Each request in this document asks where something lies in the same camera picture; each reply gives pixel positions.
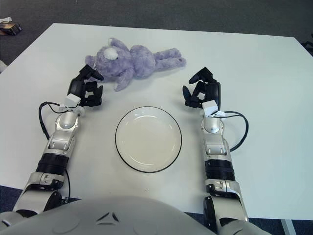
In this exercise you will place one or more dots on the white table leg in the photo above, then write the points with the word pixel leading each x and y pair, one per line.
pixel 288 227

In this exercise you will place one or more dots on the grey robot torso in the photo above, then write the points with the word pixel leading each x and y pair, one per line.
pixel 122 215

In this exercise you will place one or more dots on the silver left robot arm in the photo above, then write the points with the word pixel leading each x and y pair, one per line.
pixel 61 137

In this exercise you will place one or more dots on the purple plush doll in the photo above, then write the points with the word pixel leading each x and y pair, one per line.
pixel 139 61

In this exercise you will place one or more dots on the black chair base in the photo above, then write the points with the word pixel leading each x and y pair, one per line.
pixel 308 45

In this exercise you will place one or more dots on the white cloth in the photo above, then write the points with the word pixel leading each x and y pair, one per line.
pixel 6 19

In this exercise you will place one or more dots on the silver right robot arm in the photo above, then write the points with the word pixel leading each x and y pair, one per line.
pixel 215 147

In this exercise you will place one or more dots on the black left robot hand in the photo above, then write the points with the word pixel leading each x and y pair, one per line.
pixel 77 85

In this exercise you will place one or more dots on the dark cardboard box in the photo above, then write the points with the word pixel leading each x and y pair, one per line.
pixel 11 28

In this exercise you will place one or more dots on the white plate with black rim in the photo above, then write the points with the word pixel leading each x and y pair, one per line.
pixel 149 139

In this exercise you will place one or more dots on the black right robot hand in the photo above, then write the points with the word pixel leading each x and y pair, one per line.
pixel 214 90

